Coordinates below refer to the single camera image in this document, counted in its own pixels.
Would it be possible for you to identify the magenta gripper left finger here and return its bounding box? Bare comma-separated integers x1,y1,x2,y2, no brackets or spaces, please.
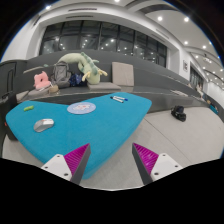
42,144,91,185

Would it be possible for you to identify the green plush dragon toy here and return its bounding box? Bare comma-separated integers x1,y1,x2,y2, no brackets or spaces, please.
59,52,108,85

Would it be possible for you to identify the dark blue bag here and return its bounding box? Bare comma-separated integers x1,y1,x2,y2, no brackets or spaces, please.
69,74,84,87

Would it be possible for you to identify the beige back cushion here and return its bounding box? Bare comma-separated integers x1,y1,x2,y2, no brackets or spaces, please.
112,62,134,86

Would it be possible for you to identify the turquoise upholstered table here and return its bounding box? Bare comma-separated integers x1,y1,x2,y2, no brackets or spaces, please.
6,92,152,179

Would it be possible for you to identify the small green object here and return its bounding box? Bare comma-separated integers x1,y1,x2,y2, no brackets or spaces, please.
24,106,34,111

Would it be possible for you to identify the grey seat cushion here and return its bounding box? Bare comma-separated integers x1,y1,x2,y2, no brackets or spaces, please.
87,82,121,91

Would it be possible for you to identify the grey backpack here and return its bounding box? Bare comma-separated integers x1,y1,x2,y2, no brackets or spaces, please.
51,61,71,88

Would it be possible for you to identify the blue-capped marker pen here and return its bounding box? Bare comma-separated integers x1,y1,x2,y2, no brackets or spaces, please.
112,96,128,101

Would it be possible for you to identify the black marker pen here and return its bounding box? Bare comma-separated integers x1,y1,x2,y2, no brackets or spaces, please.
110,97,124,103

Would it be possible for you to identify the black bag on floor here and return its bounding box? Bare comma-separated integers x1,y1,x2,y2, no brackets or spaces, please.
171,106,186,122

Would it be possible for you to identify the grey computer mouse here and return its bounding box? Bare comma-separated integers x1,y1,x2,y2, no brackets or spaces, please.
34,119,54,132

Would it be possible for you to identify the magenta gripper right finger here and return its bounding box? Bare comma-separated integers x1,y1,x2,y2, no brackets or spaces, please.
132,143,182,185

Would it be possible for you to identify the pink plush toy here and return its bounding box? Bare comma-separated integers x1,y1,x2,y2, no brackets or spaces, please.
34,71,51,90

